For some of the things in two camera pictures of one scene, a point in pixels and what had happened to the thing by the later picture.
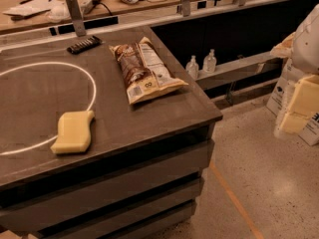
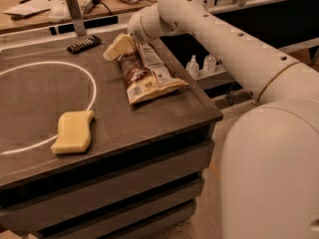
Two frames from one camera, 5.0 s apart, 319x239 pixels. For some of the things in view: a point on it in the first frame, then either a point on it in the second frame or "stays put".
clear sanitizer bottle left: x=192 y=68 stays put
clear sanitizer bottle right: x=209 y=62 stays put
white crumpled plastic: x=59 y=13 stays put
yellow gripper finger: x=305 y=101 → x=123 y=44
